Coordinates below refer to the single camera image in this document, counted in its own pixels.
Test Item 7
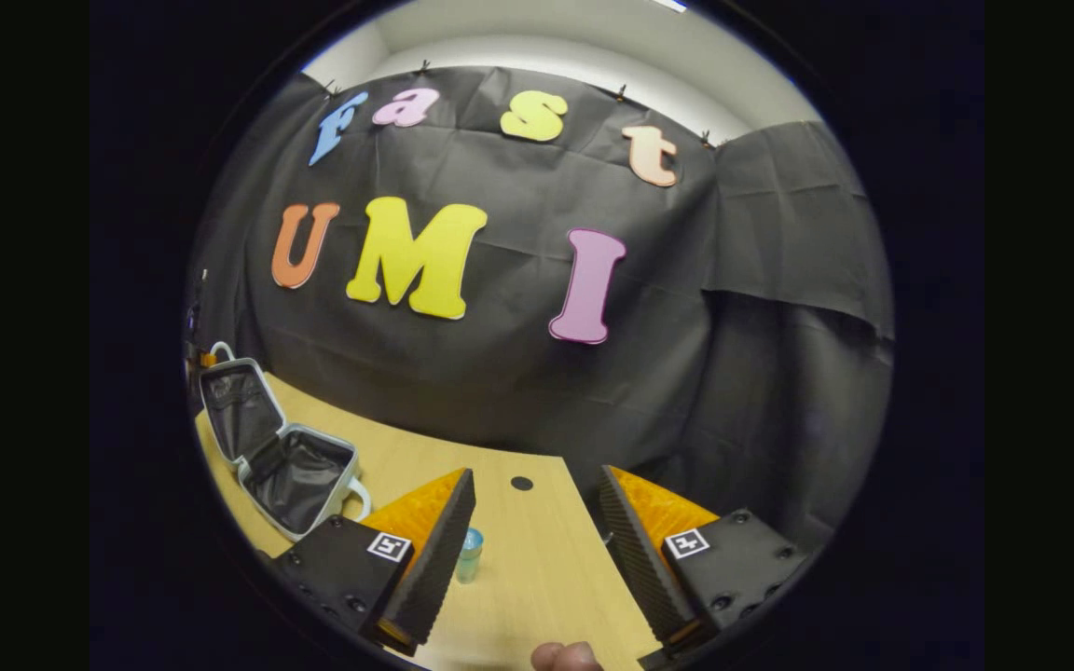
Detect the black backdrop cloth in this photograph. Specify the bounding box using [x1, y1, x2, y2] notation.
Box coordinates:
[185, 65, 896, 560]

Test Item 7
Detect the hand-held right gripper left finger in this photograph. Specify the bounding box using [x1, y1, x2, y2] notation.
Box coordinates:
[271, 468, 478, 658]

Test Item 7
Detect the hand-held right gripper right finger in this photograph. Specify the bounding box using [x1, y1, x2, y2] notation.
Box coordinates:
[599, 464, 810, 653]

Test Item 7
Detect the blue capped iridescent bottle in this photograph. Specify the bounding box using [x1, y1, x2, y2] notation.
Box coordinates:
[455, 527, 485, 585]

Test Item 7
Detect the light blue suitcase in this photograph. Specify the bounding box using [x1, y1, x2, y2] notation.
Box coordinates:
[198, 341, 374, 543]

